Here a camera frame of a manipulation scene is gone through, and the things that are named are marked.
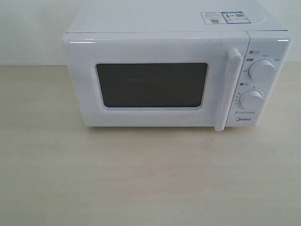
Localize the white microwave door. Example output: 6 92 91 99
62 32 250 131

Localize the white microwave oven body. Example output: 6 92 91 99
64 0 292 128

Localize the lower white timer knob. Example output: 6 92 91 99
239 90 263 110

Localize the white warning label sticker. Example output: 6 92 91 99
200 12 227 24

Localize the upper white power knob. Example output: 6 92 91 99
248 59 275 81

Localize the blue energy label sticker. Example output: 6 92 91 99
222 11 249 24

